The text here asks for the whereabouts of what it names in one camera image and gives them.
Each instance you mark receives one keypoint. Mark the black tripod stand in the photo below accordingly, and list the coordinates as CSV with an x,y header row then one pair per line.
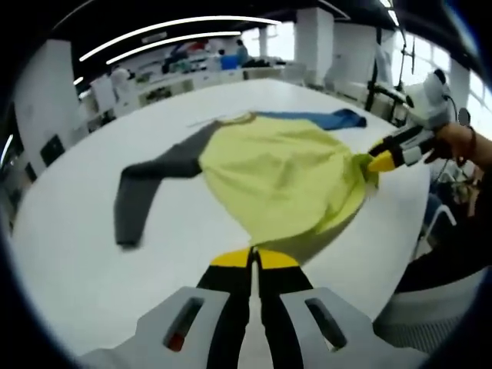
x,y
371,96

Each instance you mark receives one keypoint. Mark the wide white pillar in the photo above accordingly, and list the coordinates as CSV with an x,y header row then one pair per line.
x,y
46,96

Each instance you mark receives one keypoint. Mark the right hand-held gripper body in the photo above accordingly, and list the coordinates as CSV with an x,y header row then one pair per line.
x,y
430,104

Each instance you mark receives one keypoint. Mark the row of white cabinets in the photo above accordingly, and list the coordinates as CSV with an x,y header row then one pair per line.
x,y
200,78

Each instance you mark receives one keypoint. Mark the ceiling air vent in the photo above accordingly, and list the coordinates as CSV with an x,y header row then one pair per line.
x,y
153,38

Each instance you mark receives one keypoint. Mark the white tall cabinet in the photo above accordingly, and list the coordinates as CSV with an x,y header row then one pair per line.
x,y
103,94

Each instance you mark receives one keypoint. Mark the yellow grey blue garment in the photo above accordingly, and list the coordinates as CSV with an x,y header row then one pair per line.
x,y
276,173

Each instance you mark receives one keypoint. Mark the narrow white pillar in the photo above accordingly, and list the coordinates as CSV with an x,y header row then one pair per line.
x,y
313,42

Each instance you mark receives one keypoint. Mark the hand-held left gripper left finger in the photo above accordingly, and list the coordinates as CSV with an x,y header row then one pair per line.
x,y
230,307

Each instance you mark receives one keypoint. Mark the red blue wall banner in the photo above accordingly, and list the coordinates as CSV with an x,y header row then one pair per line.
x,y
184,48

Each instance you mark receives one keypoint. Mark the black case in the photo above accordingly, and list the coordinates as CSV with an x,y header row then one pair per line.
x,y
52,150

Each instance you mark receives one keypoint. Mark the person's right hand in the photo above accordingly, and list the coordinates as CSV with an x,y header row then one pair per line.
x,y
453,142

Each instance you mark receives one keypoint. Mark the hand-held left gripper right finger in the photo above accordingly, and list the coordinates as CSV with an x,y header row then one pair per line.
x,y
280,307

